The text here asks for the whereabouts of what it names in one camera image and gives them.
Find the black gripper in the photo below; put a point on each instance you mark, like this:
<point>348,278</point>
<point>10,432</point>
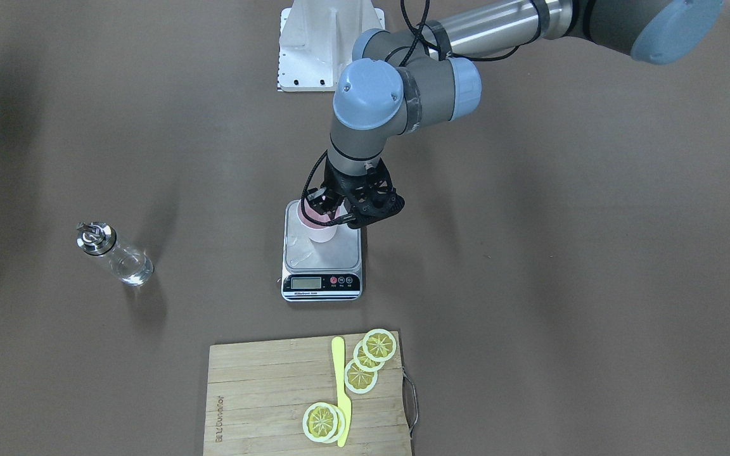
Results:
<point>340,184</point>

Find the pink plastic cup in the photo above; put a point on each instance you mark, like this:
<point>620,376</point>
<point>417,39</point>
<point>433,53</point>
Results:
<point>315,232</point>

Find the glass sauce dispenser bottle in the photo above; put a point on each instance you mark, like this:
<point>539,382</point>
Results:
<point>120,257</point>

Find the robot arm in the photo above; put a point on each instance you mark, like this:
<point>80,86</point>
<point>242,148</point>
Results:
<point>398,83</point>

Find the digital kitchen scale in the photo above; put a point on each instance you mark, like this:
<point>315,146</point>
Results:
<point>315,272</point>

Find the bamboo cutting board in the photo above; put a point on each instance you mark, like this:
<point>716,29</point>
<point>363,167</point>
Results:
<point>258,392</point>

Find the yellow plastic knife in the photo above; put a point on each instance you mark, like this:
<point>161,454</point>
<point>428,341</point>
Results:
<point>343,401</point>

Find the lemon slice behind front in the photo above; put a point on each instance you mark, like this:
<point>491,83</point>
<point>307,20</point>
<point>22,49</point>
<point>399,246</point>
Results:
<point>341,426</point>

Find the lemon slice front single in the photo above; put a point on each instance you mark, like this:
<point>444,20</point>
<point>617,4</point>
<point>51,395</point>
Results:
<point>319,421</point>

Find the white metal mount base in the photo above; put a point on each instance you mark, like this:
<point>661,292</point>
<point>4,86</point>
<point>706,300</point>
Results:
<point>316,42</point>

